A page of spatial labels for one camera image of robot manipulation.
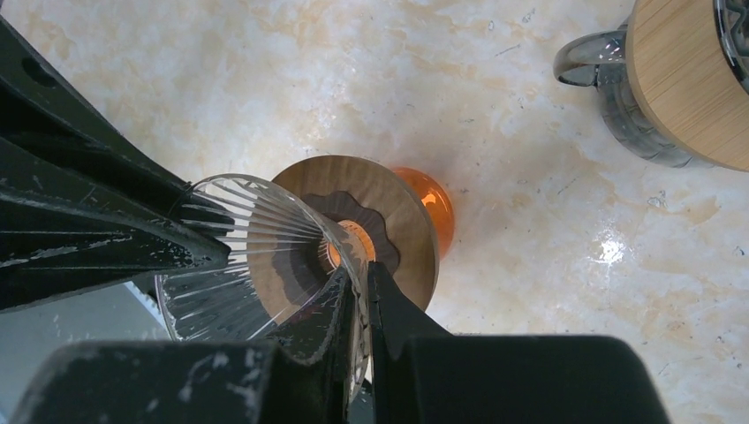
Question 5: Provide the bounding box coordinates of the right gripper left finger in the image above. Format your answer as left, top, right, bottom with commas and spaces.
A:
11, 270, 354, 423

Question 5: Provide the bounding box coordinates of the orange glass flask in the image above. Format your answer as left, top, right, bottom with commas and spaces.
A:
392, 167, 456, 260

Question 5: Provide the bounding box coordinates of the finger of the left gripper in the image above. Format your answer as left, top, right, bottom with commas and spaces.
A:
1, 21, 229, 312

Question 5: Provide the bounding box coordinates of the light wooden dripper ring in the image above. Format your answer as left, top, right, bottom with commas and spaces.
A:
624, 0, 749, 172

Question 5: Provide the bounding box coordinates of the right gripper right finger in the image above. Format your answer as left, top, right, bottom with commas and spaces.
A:
367, 262, 669, 423

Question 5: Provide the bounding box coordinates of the clear glass dripper cone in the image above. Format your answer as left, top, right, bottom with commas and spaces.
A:
713, 0, 748, 92

